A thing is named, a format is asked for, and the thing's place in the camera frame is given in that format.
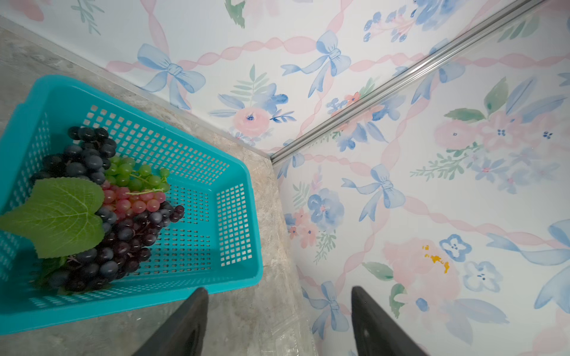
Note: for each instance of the right aluminium corner post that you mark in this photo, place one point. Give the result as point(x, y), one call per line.
point(421, 69)

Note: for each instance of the teal plastic basket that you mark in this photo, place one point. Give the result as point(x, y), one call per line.
point(216, 245)

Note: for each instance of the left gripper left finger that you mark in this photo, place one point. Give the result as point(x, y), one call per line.
point(183, 332)

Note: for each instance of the small green grape bunch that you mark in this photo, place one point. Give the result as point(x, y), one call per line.
point(125, 172)

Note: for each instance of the dark blue grape bunch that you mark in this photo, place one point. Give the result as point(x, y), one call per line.
point(89, 158)

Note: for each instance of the pink red grape bunch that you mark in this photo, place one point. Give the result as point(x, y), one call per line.
point(128, 204)

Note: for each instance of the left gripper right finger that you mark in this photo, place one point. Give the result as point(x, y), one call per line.
point(375, 332)

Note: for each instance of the purple red grape bunch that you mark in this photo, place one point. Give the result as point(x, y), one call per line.
point(125, 246)

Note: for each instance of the green grape leaf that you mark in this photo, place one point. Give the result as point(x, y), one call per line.
point(59, 218)

